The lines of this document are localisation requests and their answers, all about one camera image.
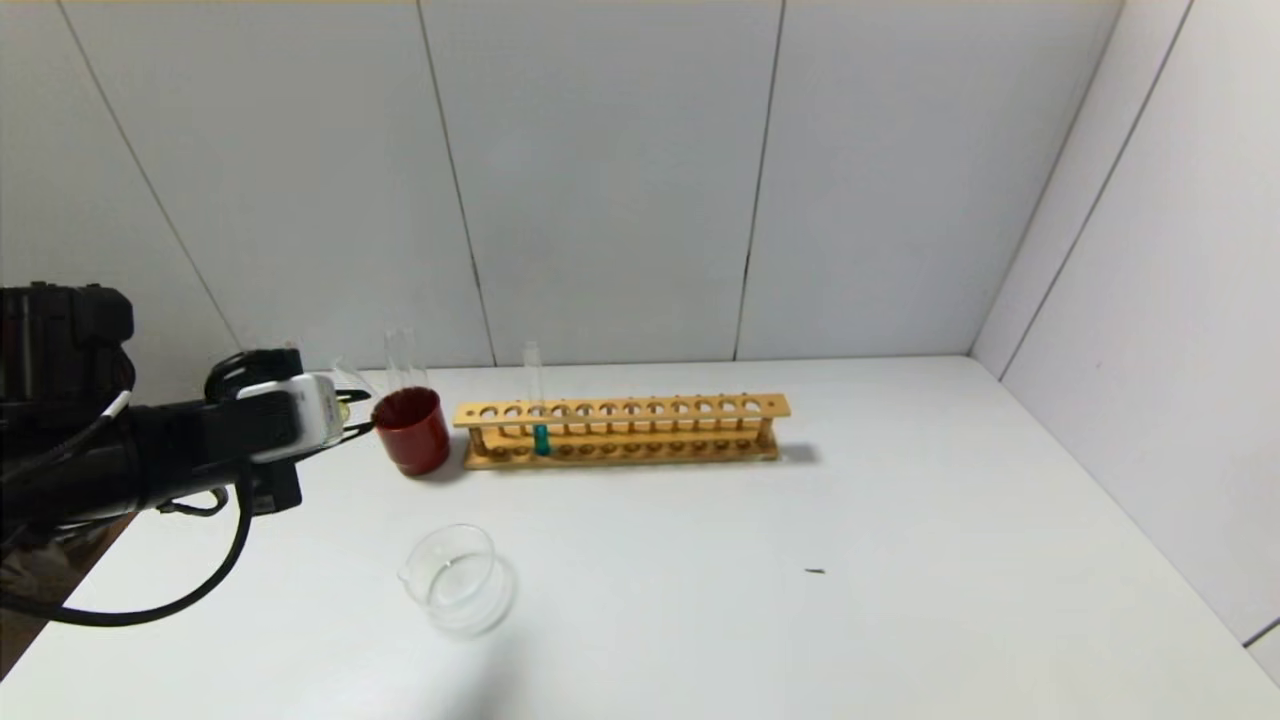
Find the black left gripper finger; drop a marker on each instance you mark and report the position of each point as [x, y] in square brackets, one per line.
[355, 396]
[358, 431]

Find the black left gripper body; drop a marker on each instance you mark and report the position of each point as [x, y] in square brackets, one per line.
[283, 489]

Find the test tube with blue pigment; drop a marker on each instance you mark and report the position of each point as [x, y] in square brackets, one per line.
[541, 438]

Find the wooden test tube rack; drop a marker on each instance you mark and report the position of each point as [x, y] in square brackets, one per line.
[620, 411]

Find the dark red cup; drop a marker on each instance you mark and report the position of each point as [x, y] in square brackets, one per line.
[414, 440]

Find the clear glass beaker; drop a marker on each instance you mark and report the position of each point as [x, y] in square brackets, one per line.
[458, 585]

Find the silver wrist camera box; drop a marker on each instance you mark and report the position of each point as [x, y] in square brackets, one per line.
[300, 415]

